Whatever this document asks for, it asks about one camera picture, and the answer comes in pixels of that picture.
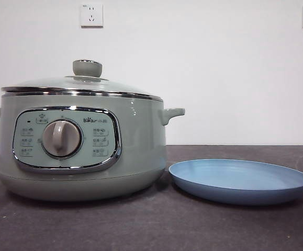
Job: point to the glass lid with green knob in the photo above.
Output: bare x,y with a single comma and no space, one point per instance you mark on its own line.
87,68

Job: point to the pale green electric steamer pot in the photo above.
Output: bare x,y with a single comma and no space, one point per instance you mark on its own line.
140,146

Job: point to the blue round plate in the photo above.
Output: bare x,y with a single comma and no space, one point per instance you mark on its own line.
240,188

